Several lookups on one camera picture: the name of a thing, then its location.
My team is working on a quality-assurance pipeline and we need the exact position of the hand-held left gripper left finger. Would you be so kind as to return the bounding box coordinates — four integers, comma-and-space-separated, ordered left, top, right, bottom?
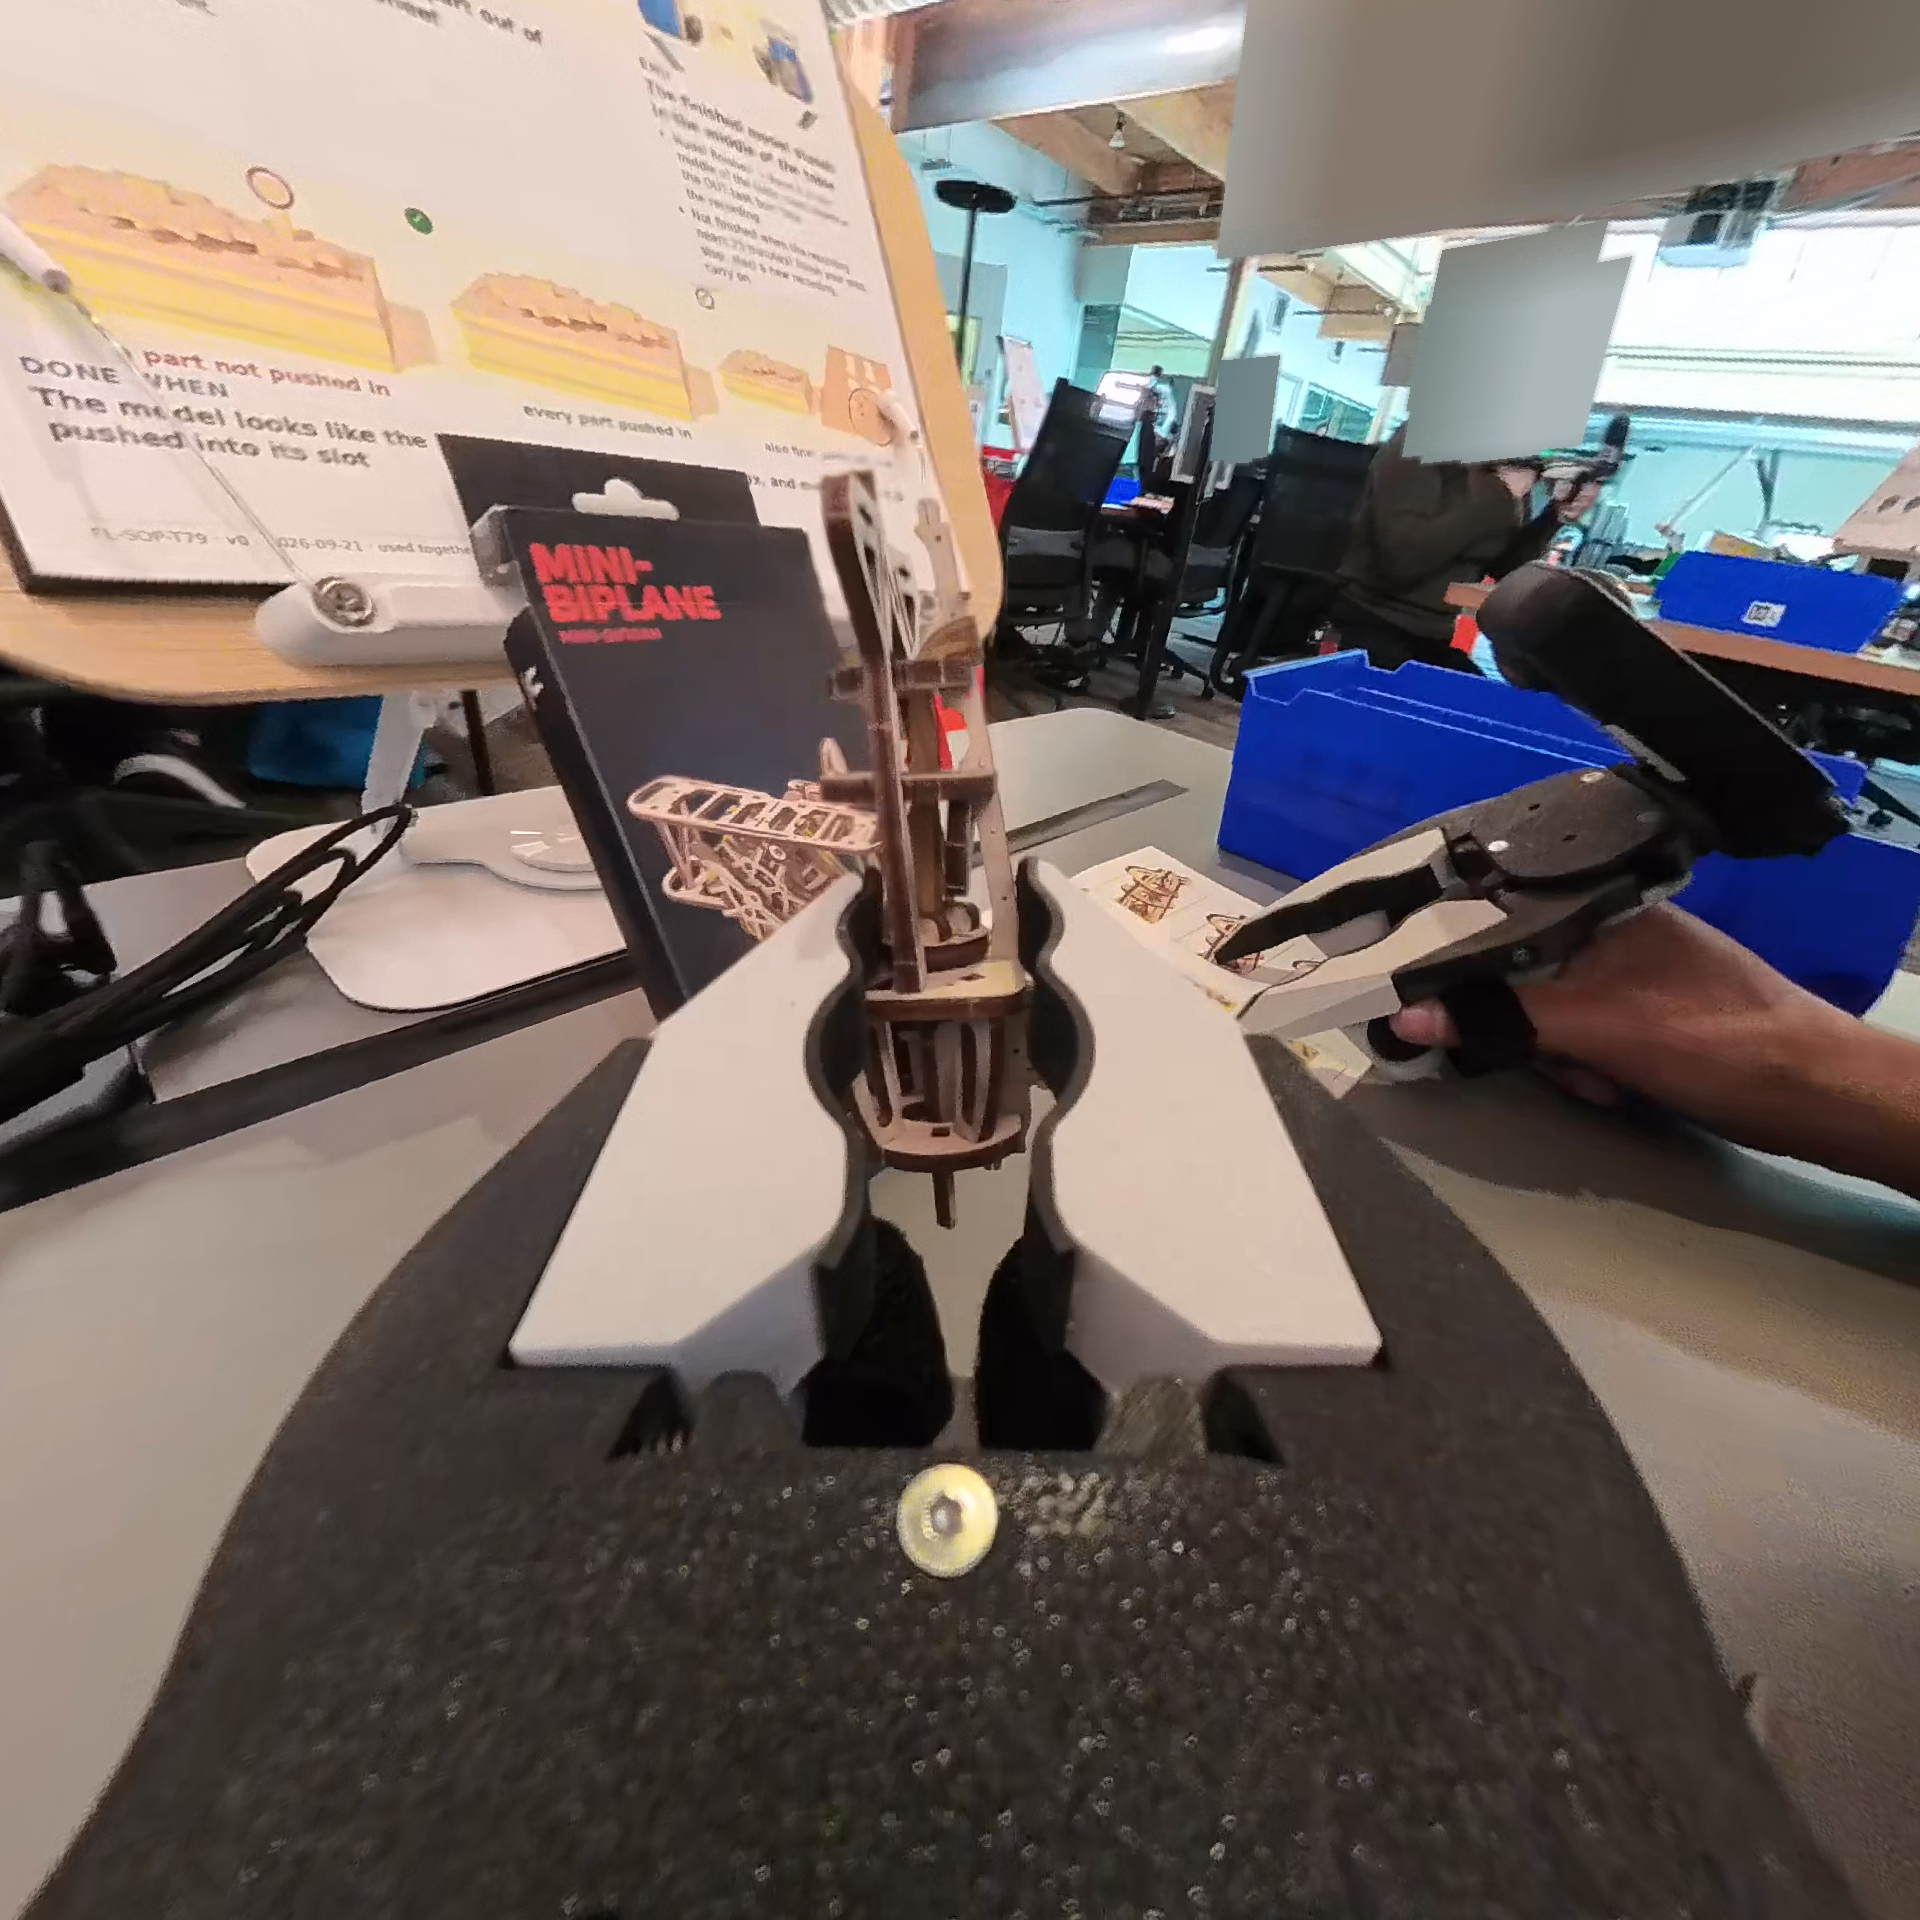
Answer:
506, 861, 891, 1389

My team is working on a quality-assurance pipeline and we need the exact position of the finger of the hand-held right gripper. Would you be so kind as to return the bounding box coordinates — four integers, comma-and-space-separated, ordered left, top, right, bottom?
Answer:
1235, 895, 1513, 1043
1212, 827, 1469, 972

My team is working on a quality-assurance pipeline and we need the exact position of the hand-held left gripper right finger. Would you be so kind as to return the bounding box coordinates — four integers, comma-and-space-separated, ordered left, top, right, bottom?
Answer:
1017, 858, 1386, 1392

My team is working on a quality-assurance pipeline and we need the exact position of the wooden biplane model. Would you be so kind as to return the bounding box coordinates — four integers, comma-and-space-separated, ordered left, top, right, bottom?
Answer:
817, 467, 1040, 1231

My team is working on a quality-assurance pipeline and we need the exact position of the person's right forearm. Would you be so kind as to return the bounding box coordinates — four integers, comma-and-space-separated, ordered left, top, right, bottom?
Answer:
1657, 918, 1920, 1205

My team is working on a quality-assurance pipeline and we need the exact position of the black model kit box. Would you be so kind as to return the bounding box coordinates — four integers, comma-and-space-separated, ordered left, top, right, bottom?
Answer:
501, 476, 906, 1026

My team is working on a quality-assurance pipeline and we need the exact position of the person's right hand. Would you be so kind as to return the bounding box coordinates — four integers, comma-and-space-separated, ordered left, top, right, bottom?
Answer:
1386, 906, 1705, 1115

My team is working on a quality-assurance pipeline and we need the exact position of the blue plastic bin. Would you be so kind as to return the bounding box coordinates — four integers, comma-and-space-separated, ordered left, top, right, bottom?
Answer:
1655, 547, 1911, 657
1215, 644, 1920, 1019

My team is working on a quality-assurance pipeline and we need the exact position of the assembly diagram paper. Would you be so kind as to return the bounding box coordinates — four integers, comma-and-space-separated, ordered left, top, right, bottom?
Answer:
1068, 846, 1378, 1085

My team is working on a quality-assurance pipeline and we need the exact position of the black office chair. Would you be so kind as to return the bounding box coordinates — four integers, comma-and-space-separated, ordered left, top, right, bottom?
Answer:
993, 378, 1146, 669
1206, 424, 1380, 699

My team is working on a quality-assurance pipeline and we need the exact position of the white document holder stand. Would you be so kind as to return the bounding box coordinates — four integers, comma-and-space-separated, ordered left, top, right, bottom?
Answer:
0, 0, 1005, 1013

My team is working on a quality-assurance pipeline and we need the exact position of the black floor lamp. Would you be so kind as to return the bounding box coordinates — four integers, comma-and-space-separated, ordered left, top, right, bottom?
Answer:
950, 177, 1018, 459

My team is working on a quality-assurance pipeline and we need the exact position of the printed instruction sheet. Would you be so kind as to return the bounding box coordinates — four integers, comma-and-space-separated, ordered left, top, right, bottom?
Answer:
0, 0, 933, 593

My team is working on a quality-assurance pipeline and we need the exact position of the black cable bundle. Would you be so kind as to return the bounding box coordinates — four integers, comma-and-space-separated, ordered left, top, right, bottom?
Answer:
0, 802, 421, 1129

